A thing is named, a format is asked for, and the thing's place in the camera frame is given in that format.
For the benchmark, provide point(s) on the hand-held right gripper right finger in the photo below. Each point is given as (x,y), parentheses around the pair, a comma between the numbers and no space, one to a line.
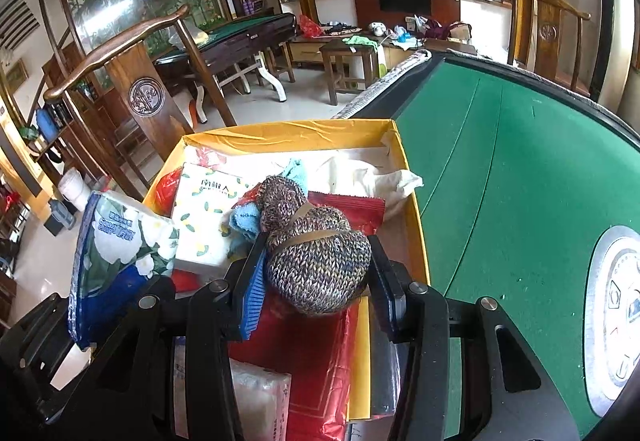
(382,291)

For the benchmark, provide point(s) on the red plastic bag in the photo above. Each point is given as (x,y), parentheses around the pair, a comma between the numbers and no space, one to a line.
(167,191)
(310,27)

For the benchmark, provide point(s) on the red tissue packet gold print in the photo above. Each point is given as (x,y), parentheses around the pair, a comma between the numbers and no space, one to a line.
(305,361)

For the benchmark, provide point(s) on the low wooden cabinet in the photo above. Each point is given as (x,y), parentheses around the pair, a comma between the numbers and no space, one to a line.
(310,52)

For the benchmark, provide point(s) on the pink tissue pack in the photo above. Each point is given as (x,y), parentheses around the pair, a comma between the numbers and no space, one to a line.
(260,396)

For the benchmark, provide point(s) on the dark mahjong table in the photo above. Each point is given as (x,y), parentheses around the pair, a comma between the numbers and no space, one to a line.
(235,23)

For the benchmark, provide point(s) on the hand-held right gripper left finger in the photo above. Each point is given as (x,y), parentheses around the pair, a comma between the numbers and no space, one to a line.
(252,291)

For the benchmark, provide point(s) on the wooden stool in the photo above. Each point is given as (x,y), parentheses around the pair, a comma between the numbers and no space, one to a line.
(350,48)

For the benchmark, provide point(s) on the white cloth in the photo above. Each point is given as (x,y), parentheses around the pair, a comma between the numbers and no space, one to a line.
(380,181)

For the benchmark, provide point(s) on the yellow cardboard box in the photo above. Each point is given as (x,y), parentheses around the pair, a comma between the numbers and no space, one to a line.
(300,128)

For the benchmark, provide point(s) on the round table centre disc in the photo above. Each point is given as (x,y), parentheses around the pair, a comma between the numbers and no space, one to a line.
(615,321)

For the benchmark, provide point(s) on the zip bag of foam tubes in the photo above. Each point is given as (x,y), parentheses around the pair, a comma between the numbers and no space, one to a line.
(360,371)

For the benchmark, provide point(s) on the wall air vent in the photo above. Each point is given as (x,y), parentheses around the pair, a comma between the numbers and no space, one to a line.
(17,21)

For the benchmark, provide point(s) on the multicolour knitted hat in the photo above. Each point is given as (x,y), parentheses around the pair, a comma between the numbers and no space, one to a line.
(320,266)

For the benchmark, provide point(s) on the wooden chair with emblem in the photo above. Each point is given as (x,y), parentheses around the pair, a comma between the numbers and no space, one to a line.
(145,96)
(547,33)

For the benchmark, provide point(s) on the wooden display shelf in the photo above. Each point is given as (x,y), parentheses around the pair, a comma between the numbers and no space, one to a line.
(65,121)

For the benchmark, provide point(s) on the blue floral tissue pack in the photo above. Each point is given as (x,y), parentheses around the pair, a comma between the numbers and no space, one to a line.
(115,261)

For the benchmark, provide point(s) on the white plastic bucket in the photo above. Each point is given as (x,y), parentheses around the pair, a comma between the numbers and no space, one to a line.
(75,186)

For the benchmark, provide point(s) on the white floral tissue pack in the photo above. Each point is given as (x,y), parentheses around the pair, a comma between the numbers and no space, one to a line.
(205,231)

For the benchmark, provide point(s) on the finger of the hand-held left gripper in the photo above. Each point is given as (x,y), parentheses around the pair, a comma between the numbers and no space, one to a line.
(40,351)

